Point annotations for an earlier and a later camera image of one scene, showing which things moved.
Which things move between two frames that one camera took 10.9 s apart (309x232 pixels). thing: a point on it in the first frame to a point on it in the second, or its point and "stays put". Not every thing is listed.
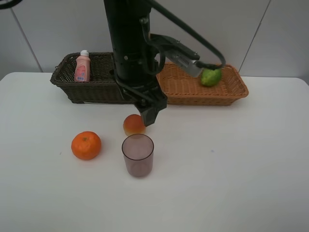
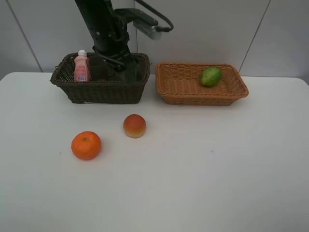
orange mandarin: x=86 y=145 stays put
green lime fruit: x=210 y=77 stays put
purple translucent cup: x=138 y=151 to x=97 y=67
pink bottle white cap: x=82 y=73 stays put
